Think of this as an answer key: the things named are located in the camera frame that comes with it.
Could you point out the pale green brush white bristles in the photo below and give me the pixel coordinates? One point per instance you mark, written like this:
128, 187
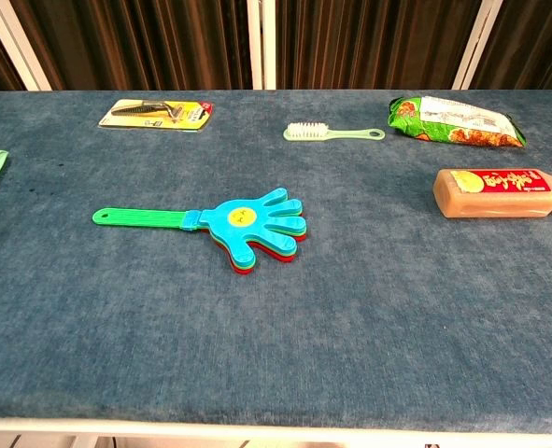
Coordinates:
310, 132

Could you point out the blue table cloth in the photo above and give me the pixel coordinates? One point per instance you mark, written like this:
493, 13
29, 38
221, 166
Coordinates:
275, 326

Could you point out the green snack bag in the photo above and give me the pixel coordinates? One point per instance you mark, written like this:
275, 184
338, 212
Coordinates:
457, 123

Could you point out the blue hand-shaped clapper toy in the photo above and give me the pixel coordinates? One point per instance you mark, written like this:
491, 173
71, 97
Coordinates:
238, 224

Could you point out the razor in yellow blister pack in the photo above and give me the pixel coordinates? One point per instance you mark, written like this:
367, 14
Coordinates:
163, 116

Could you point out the white table frame edge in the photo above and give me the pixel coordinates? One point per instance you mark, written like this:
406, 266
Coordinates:
275, 431

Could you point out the brown drink bottle red label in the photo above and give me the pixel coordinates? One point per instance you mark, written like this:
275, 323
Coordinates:
490, 198

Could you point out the dark brown curtain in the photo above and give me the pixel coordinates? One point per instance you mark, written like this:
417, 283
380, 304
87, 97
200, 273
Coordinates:
163, 42

